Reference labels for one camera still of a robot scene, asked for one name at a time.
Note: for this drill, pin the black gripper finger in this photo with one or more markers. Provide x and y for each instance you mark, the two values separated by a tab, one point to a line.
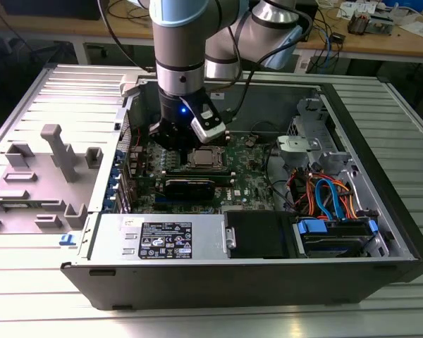
158	135

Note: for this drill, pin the square CPU chip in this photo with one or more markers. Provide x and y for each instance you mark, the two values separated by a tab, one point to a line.
206	157

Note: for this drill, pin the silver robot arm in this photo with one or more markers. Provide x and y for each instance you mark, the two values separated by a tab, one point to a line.
178	45

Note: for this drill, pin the black RAM slot bank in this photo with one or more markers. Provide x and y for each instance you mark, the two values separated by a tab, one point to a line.
227	139

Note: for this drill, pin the blue card latch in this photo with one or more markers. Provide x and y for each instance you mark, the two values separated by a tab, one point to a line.
116	174
113	189
110	205
118	157

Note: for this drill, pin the black graphics card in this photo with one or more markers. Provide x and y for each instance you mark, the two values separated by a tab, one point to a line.
188	190

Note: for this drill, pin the green motherboard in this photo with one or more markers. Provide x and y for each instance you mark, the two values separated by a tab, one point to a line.
246	165

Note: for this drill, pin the black power supply label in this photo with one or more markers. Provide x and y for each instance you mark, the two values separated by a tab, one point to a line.
165	243

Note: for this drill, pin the silver power supply unit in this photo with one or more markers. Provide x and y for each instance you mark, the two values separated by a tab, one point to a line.
109	239

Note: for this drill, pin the silver metal drive cage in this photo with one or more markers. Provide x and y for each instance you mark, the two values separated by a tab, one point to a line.
296	146

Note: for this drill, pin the grey parts rack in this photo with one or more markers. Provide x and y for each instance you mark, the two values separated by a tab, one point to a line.
38	186

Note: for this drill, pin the white labelled box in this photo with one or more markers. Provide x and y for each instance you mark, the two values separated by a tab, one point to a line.
302	65

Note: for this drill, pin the small blue plastic clip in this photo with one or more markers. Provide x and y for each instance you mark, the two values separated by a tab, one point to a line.
67	240

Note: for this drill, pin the large black box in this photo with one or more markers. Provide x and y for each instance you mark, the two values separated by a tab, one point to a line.
56	8

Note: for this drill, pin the black upright tower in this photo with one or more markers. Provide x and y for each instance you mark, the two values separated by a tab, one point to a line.
313	24

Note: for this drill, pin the black PC case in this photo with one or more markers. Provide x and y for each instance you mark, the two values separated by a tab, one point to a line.
232	285

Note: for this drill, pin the small black box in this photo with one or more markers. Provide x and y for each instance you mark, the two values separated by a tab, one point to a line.
338	38

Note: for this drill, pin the white printed cards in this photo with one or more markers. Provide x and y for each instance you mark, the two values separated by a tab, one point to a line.
347	8

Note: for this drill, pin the copper finned cooler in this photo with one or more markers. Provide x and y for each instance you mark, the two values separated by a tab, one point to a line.
359	24

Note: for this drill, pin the hard disk in blue carrier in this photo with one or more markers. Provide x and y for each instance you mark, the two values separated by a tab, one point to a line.
335	243

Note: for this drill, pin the wooden workbench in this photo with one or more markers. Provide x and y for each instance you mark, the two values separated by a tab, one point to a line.
373	44

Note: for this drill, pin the grey metal device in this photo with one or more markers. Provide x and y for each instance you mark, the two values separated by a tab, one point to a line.
380	24

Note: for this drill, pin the white paper sheets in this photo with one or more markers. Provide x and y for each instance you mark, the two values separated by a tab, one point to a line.
417	28

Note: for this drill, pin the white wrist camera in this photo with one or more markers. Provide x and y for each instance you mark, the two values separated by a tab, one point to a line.
208	128

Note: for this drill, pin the white corner bracket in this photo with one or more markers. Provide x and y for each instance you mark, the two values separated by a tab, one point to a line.
130	86

